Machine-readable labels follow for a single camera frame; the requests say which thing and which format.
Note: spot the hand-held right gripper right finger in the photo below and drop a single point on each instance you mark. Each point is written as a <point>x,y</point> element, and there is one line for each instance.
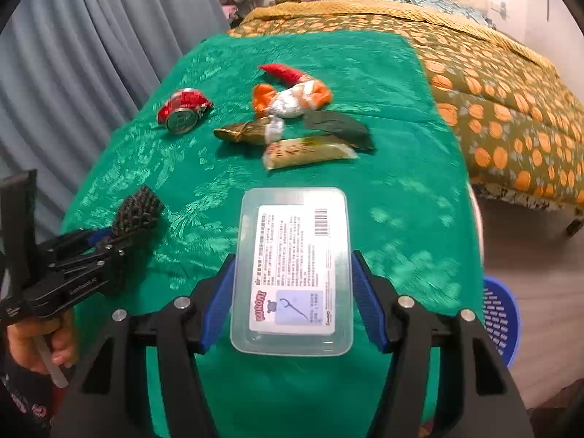
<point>367,305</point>

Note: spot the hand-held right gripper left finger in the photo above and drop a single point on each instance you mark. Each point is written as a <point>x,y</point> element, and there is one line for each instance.
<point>216,305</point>

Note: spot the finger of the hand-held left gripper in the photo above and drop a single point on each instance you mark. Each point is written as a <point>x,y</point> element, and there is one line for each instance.
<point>73,239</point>
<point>86,269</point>

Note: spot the black studded rubber toy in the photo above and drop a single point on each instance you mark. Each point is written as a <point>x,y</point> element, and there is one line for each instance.
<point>137,212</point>

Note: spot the clear plastic box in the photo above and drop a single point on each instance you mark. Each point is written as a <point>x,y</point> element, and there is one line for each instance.
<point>292,273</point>

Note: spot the blue plastic basket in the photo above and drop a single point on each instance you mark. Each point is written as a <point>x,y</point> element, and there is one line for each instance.
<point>502,319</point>

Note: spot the beige and green packet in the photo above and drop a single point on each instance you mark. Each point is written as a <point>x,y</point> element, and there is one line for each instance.
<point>310,153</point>

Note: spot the crushed red can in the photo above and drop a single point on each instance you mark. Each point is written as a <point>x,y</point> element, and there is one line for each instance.
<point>182,112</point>

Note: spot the gold and silver wrapper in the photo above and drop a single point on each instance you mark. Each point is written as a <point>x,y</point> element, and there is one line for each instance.
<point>246,131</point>

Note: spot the dark green wrapper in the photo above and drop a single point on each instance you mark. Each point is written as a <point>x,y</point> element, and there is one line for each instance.
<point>342,130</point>

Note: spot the orange and silver wrapper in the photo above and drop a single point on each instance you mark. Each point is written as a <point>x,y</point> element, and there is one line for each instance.
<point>292,98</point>

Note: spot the red snack wrapper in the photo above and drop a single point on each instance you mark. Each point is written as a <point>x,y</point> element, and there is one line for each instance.
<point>283,73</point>

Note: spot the person's left hand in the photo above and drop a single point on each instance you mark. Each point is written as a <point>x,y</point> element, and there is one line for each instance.
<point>41,342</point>

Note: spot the white plastic tube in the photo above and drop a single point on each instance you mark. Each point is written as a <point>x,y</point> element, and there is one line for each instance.
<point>50,365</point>

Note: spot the dark printed clothing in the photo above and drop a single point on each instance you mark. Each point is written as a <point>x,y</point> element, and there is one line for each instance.
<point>23,406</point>

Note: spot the floral bed skirt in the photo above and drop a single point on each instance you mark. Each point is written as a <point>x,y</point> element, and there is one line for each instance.
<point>524,198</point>

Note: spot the green patterned tablecloth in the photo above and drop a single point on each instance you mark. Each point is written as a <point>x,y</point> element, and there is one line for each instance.
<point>388,100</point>

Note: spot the grey-blue curtain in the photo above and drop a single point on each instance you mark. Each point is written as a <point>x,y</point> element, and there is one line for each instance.
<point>91,32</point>

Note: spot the dark bed leg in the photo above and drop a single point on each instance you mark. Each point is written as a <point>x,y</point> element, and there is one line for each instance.
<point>574,227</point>

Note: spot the bed with orange-flower quilt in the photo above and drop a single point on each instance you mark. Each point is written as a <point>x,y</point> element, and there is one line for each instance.
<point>502,100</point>

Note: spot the white wardrobe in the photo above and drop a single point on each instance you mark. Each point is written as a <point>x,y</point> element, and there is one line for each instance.
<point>534,23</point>

